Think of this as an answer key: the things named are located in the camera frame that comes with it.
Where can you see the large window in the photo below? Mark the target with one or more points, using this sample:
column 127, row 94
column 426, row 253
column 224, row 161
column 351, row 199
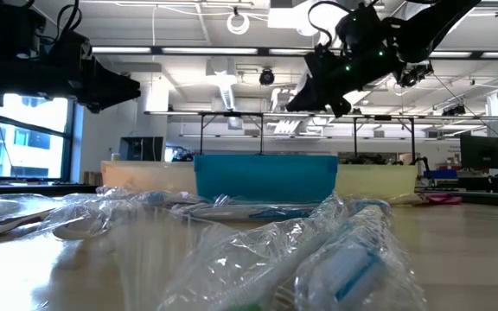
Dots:
column 33, row 129

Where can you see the yellow plastic bin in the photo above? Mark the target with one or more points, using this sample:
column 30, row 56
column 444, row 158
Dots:
column 374, row 181

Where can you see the blue storage crate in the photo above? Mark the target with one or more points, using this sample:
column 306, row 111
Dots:
column 441, row 174

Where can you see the black overhead camera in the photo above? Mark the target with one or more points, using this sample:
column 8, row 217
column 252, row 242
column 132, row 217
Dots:
column 415, row 75

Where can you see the small teal plastic bin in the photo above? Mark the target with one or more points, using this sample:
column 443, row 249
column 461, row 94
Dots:
column 266, row 177

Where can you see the black background rig frame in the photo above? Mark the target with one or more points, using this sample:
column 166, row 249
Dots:
column 383, row 117
column 231, row 114

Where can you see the orange plastic bin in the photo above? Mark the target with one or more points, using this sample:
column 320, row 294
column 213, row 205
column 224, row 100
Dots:
column 154, row 177

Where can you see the black ceiling camera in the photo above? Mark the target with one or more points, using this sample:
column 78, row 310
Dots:
column 266, row 77

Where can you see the magenta cloth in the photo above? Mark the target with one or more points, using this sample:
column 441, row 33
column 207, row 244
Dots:
column 443, row 199

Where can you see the wrapped green toothbrush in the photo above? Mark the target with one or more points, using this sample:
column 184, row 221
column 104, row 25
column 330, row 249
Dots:
column 253, row 268

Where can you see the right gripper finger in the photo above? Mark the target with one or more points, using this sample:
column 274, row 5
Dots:
column 307, row 95
column 318, row 103

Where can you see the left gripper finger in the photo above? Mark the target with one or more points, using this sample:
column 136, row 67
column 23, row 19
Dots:
column 117, row 96
column 117, row 80

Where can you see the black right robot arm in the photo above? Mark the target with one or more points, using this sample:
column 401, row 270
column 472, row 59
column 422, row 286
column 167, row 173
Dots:
column 439, row 21

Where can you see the small yellow cup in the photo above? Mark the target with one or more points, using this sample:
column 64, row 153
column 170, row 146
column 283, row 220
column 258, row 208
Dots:
column 115, row 156

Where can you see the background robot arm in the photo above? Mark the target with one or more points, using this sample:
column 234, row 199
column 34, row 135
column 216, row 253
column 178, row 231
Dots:
column 422, row 166

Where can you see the black cabinet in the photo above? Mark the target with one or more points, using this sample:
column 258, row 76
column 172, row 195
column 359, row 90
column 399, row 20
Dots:
column 141, row 149

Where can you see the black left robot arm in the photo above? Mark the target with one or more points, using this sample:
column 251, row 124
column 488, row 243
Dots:
column 7, row 52

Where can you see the purple toothbrush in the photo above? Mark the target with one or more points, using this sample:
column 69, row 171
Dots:
column 76, row 233
column 119, row 196
column 7, row 226

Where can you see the white ceiling duct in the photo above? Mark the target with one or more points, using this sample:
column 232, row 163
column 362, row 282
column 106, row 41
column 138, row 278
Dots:
column 225, row 86

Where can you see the black computer monitor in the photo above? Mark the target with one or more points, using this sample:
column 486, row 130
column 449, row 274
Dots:
column 482, row 151

